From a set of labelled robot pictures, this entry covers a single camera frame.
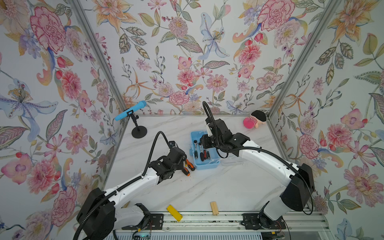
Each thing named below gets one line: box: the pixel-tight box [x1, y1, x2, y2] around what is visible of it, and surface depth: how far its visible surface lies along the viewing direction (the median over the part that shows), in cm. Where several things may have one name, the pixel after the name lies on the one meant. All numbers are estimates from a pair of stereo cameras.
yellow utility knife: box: [166, 204, 183, 222], surface depth 78 cm
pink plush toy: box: [243, 110, 267, 130], surface depth 113 cm
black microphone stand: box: [126, 109, 148, 139], surface depth 111 cm
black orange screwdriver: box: [182, 167, 191, 177], surface depth 92 cm
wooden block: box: [210, 201, 220, 216], surface depth 80 cm
